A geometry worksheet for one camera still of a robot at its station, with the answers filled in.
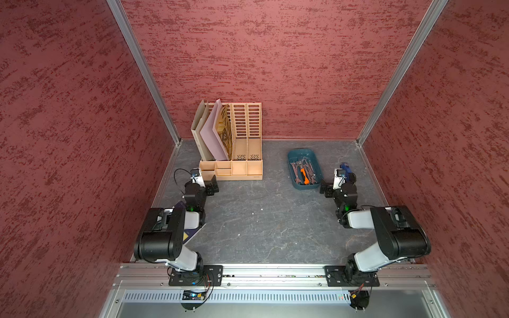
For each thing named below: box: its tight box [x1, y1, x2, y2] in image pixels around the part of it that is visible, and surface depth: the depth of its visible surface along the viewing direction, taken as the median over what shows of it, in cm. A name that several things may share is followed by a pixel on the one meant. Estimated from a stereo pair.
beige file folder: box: [190, 99, 215, 161], surface depth 91 cm
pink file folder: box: [199, 98, 230, 161], surface depth 93 cm
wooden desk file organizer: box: [200, 102, 264, 182], surface depth 105 cm
